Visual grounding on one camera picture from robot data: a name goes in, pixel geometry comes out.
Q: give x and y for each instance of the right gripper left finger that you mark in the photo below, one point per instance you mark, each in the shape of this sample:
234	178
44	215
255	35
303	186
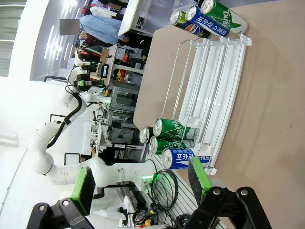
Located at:
83	190

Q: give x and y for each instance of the wooden board table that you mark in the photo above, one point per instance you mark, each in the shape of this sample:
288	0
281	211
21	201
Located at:
110	62

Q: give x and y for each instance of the silver slotted base plate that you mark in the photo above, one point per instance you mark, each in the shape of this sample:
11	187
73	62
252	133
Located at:
186	205

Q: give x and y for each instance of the white workshop table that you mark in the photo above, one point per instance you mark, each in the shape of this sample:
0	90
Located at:
129	16

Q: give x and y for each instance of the green Chilsung cider can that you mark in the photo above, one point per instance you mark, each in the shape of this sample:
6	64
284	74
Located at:
176	128
162	144
226	16

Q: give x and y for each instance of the clear acrylic can rack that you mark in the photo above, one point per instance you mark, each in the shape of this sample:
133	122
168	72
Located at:
214	95

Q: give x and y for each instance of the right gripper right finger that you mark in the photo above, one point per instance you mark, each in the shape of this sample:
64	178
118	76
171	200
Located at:
200	181

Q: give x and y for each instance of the black Pepsi can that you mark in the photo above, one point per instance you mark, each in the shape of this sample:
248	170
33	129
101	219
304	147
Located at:
188	26
144	134

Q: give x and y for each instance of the blue Pocari Sweat can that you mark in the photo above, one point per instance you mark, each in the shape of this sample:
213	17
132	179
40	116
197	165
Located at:
181	157
209	23

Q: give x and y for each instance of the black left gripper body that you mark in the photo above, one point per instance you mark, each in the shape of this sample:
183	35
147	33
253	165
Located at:
76	78

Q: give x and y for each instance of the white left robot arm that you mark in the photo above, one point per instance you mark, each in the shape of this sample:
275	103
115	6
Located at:
100	171

